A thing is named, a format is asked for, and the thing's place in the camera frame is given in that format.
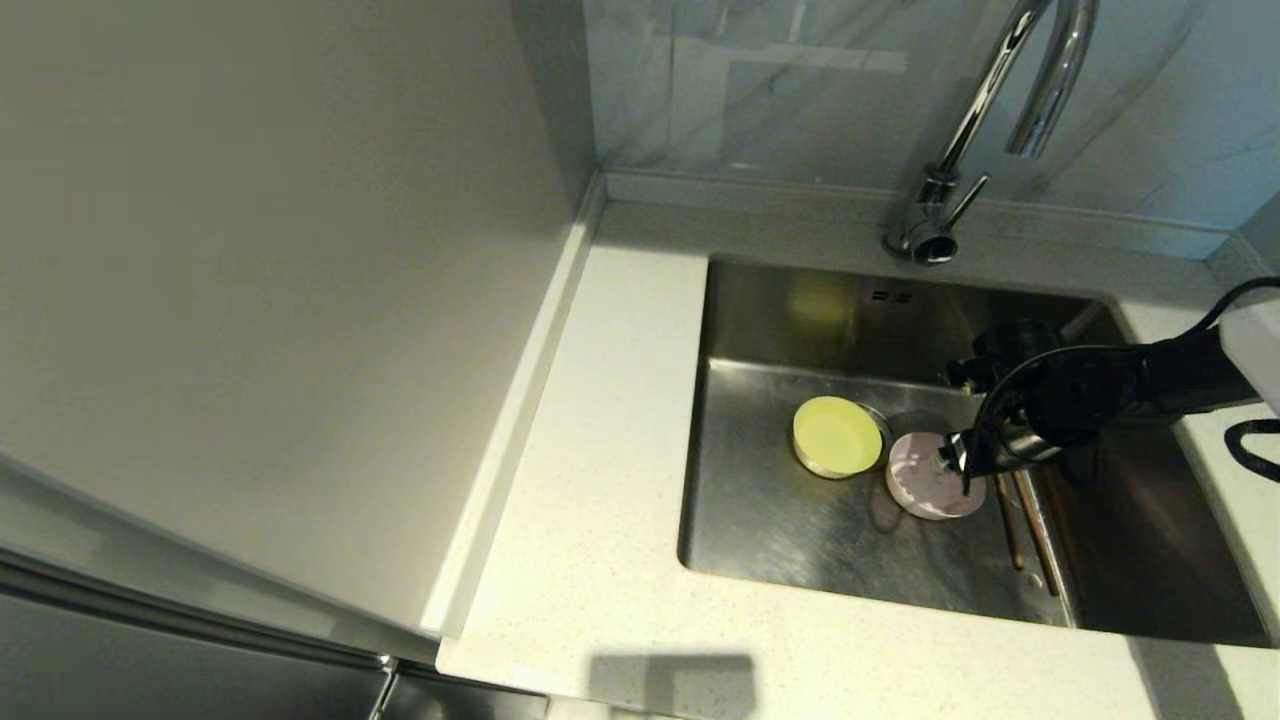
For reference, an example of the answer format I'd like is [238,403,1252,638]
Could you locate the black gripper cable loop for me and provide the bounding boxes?
[958,345,1136,498]

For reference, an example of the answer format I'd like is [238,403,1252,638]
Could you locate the chrome cabinet door handle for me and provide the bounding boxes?
[366,652,401,720]

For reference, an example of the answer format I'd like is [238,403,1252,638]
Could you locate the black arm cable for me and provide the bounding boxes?
[1195,275,1280,336]

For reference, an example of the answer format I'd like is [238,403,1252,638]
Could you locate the stainless steel sink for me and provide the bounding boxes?
[677,255,1276,646]

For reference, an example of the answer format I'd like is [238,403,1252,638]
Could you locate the yellow plastic bowl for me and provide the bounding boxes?
[792,395,884,480]

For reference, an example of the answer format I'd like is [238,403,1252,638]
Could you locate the chrome gooseneck faucet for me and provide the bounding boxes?
[882,0,1101,267]

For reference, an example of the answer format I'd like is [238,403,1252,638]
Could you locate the grey tall cabinet door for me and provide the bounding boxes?
[0,545,549,720]

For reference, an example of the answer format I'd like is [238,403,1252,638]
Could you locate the pink plastic bowl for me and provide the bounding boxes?
[886,432,989,522]

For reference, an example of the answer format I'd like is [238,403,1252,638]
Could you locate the wooden chopstick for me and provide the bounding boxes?
[995,473,1028,572]
[1013,470,1061,598]

